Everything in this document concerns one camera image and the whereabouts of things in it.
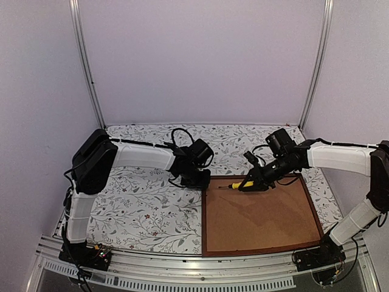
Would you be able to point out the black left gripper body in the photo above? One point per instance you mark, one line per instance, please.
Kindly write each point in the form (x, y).
(194, 179)

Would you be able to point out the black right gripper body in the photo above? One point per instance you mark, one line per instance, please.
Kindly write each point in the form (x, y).
(268, 177)

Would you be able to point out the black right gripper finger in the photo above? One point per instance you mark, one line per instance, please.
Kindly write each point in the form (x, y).
(253, 188)
(252, 179)

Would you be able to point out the yellow handled screwdriver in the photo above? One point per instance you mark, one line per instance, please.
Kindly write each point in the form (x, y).
(237, 185)

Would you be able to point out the red-brown wooden picture frame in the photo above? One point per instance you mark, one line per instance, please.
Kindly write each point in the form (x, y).
(238, 223)

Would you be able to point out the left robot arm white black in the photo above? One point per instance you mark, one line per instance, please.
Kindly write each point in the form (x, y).
(93, 162)

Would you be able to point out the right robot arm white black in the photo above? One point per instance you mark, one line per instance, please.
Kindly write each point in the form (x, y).
(370, 160)

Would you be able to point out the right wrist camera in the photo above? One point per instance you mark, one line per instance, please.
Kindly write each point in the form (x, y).
(252, 159)

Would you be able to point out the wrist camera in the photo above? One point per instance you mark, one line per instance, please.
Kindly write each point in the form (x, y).
(208, 162)
(252, 159)

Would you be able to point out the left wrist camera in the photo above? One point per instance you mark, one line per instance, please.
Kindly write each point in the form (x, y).
(208, 162)

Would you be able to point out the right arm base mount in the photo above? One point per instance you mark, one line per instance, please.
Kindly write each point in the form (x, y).
(319, 257)

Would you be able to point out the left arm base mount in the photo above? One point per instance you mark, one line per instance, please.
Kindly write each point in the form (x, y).
(80, 254)

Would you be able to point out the right aluminium corner post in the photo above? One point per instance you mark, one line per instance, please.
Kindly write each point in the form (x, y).
(319, 59)

